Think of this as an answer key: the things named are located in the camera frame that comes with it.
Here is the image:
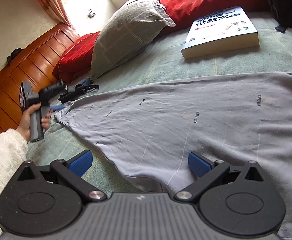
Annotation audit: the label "left forearm white fleece sleeve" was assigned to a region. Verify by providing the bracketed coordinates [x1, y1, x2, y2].
[0, 128, 29, 240]

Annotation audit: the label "grey-green plaid pillow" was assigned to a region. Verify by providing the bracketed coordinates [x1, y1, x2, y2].
[91, 0, 176, 79]

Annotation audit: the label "orange wooden headboard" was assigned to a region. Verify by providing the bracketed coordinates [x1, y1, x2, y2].
[0, 23, 79, 133]

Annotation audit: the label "grey sweatpants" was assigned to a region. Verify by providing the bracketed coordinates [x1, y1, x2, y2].
[56, 72, 292, 239]

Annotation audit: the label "white blue paperback book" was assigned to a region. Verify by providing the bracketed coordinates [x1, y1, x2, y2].
[181, 6, 259, 60]

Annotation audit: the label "red duvet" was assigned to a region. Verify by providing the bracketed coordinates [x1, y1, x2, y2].
[52, 0, 269, 83]

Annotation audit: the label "black folded umbrella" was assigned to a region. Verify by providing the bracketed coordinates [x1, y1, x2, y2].
[59, 77, 99, 103]

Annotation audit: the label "person's left hand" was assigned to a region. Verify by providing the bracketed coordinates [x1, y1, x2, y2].
[16, 103, 53, 142]

